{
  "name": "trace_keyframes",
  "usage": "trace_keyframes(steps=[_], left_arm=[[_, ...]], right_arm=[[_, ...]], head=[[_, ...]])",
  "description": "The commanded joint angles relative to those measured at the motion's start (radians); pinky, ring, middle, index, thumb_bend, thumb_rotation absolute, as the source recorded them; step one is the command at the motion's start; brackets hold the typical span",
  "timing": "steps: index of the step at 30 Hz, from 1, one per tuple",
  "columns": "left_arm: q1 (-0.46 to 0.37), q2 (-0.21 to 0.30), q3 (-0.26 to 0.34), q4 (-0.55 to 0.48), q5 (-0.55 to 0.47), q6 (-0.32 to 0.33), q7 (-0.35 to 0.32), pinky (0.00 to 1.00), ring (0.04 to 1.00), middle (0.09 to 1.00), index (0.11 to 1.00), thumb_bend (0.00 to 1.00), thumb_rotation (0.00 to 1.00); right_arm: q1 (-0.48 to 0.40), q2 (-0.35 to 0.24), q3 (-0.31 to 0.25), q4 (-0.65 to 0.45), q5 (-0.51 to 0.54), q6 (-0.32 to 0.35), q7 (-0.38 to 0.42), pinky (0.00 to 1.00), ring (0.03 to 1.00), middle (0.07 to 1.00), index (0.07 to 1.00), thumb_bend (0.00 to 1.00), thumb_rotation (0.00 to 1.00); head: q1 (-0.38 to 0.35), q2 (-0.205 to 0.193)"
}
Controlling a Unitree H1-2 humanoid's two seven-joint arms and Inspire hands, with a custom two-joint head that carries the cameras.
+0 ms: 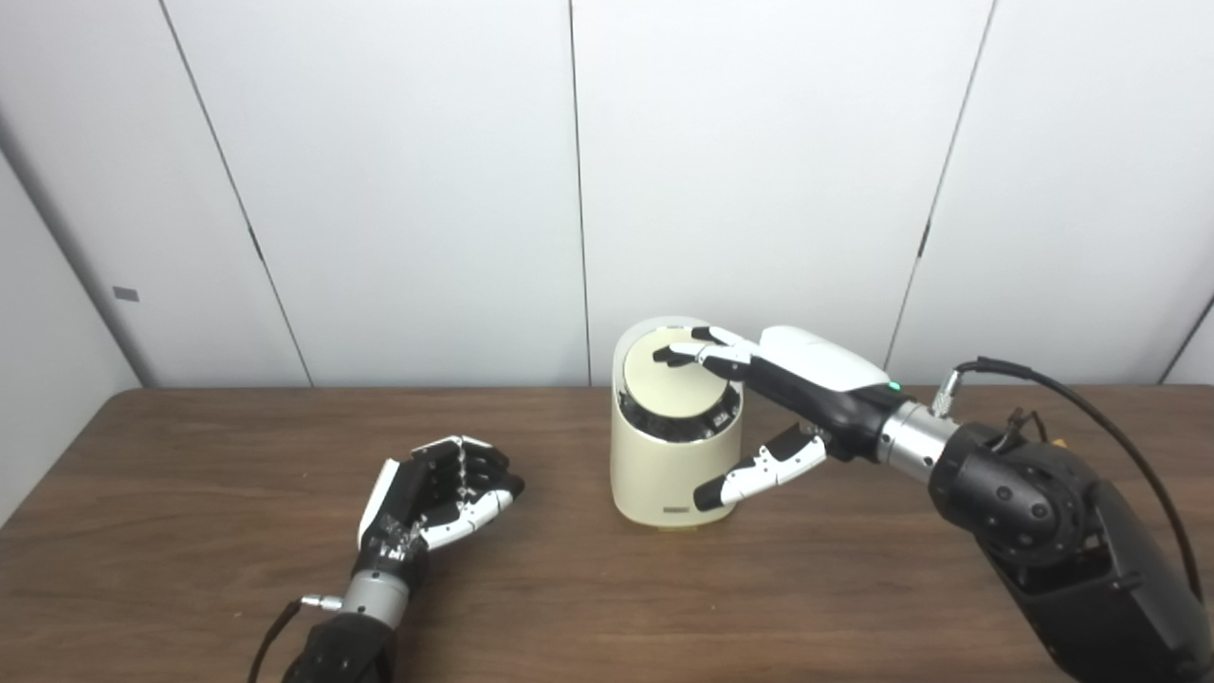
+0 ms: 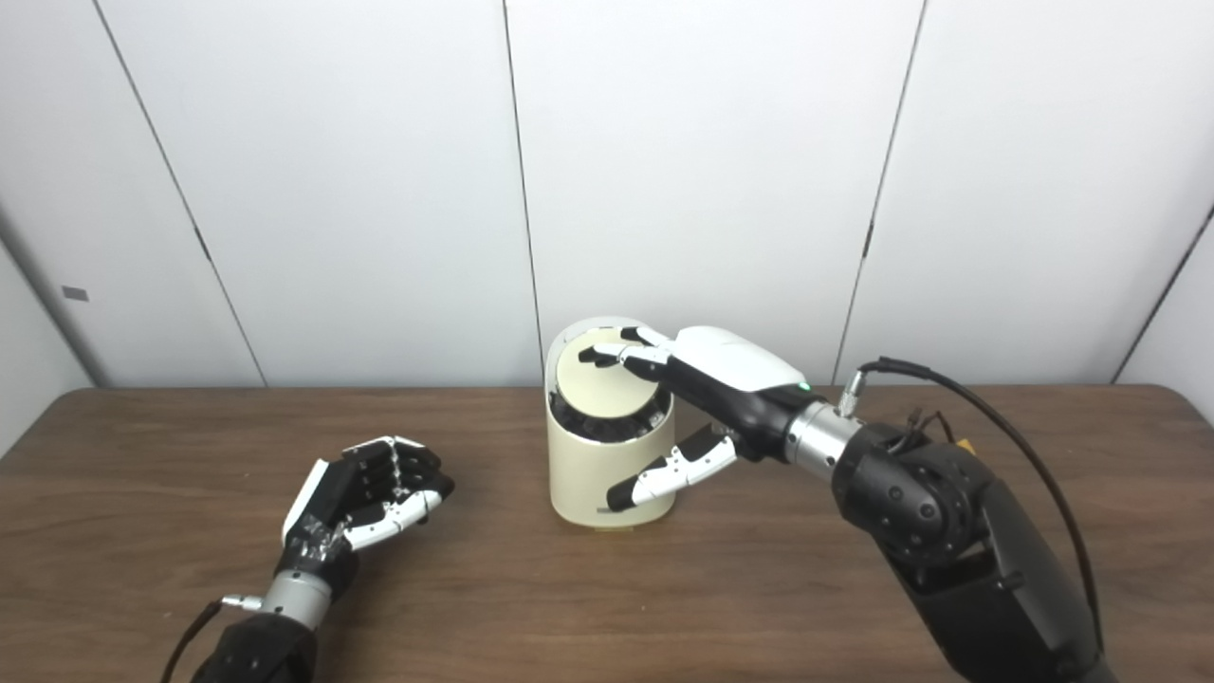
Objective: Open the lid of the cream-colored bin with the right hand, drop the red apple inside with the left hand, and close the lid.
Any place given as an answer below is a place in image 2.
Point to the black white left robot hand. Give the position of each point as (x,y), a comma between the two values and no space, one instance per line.
(327,512)

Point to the cream round bin lid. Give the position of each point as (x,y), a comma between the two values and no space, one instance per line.
(607,394)

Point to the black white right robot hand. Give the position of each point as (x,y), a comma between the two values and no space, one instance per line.
(740,375)

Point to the small grey wall tag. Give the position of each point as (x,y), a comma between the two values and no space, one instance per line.
(75,293)

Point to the cream-colored bin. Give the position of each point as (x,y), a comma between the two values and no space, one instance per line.
(588,474)

